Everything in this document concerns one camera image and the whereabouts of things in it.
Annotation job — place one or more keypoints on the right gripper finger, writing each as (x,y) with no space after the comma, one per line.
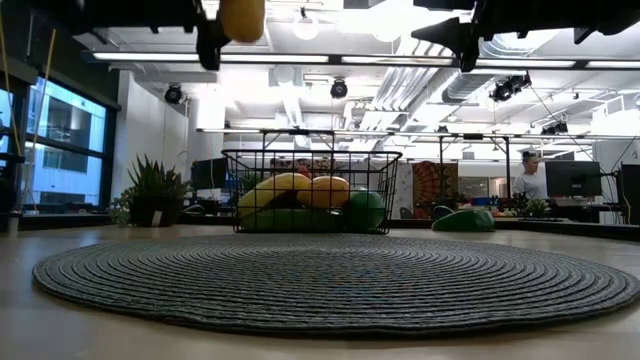
(445,4)
(450,34)

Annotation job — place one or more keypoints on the yellow toy fruit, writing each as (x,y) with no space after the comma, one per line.
(242,20)

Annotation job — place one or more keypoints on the dark green avocado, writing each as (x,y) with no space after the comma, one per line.
(465,221)

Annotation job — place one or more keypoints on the small green toy fruit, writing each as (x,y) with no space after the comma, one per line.
(365,212)

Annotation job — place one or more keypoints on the orange toy mango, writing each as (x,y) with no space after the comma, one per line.
(327,192)

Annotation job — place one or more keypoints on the yellow toy banana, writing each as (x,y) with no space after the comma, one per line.
(270,189)

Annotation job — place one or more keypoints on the green toy cucumber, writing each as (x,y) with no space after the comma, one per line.
(295,221)

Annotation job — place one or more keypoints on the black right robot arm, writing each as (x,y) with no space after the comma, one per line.
(600,15)

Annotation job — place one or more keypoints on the long ceiling light bar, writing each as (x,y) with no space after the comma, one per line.
(272,58)

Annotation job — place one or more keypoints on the white globe ceiling lamp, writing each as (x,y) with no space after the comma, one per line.
(306,27)

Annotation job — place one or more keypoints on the orange patterned tapestry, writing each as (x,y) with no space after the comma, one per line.
(432,185)

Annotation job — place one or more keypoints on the black computer monitor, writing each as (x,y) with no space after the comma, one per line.
(572,177)
(631,192)
(210,172)

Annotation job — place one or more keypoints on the person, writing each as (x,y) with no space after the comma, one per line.
(530,182)

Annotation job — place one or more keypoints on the potted succulent plant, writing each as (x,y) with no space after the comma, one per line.
(157,180)

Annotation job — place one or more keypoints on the large glass window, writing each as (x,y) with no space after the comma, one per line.
(65,150)

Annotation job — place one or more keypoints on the small green potted plant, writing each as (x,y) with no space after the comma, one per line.
(536,206)

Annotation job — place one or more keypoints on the round grey woven placemat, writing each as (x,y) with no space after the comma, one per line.
(320,285)

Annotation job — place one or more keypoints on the silver ventilation duct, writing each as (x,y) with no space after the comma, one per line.
(465,90)

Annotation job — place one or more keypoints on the black metal frame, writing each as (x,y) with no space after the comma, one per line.
(298,132)
(472,136)

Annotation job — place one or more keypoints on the black table frame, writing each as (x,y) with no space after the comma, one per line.
(60,221)

